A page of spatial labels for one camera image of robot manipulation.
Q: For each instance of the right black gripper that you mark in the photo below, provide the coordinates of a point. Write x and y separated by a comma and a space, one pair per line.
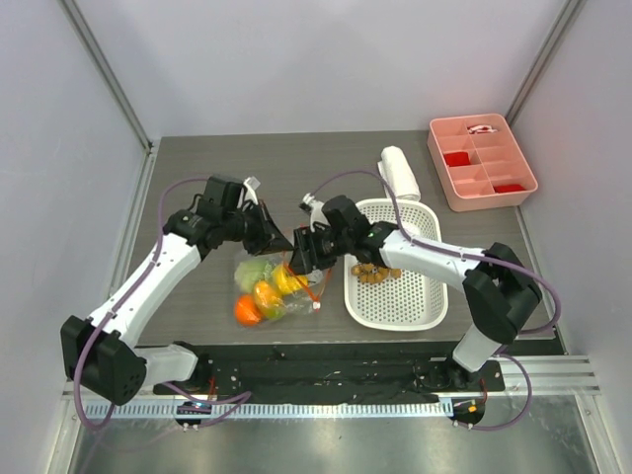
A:
312, 247

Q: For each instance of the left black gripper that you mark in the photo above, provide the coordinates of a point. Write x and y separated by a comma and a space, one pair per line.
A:
264, 243

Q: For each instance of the yellow fake fruit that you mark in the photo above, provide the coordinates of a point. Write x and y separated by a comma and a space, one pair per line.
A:
286, 282

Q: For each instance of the clear zip top bag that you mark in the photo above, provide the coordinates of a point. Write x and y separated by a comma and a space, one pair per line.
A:
301, 303

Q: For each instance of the green fake vegetable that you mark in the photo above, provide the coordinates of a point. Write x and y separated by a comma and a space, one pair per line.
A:
251, 271

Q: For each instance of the yellow green fake mango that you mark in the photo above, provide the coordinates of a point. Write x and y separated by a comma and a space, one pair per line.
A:
269, 300

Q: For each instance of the brown fake grape bunch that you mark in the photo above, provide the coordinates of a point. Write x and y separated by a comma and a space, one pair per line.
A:
372, 274

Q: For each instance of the orange fake fruit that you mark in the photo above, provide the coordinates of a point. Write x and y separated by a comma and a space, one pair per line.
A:
246, 312

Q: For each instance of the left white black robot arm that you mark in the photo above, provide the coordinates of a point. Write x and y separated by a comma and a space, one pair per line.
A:
100, 351

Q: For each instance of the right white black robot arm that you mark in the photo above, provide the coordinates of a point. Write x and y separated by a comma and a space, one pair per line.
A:
501, 293

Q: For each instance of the white perforated plastic basket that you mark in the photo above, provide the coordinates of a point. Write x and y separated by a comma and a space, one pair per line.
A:
410, 302

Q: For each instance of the rolled white towel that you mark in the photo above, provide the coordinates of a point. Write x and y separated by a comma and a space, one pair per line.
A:
394, 168

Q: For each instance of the red block in tray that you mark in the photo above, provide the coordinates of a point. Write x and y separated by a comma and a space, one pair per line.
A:
457, 159
509, 188

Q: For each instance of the pink divided organizer tray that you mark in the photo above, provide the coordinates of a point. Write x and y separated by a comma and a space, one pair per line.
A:
496, 158

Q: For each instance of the red white item in tray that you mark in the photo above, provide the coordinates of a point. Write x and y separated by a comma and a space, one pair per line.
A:
481, 128

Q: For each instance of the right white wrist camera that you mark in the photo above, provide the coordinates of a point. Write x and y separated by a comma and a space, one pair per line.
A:
313, 208

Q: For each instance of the white slotted cable duct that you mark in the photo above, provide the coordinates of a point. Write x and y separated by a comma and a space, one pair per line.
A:
187, 410

